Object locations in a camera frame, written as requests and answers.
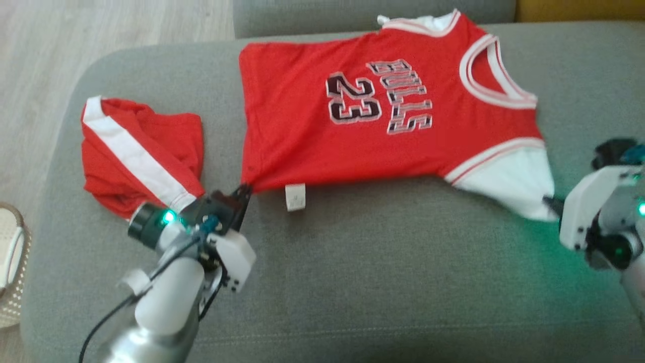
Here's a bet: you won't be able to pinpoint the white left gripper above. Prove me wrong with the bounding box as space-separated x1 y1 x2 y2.
206 184 256 294

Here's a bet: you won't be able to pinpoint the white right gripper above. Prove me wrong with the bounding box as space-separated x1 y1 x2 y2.
542 165 636 252

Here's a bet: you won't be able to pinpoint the red Bulls 23 jersey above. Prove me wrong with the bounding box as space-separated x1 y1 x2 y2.
238 9 560 222

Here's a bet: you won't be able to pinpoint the red white-striped Bulls shorts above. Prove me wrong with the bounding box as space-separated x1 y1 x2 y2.
81 95 206 221

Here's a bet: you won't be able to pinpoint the large yellow sofa back cushion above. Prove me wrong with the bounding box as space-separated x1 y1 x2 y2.
514 0 645 23

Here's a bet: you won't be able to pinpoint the grey sofa seat cushion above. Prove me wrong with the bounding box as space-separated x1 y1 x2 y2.
232 0 517 39

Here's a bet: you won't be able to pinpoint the woven laundry basket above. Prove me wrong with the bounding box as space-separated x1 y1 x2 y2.
0 202 32 331

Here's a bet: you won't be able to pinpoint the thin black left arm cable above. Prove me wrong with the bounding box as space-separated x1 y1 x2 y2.
78 237 225 363

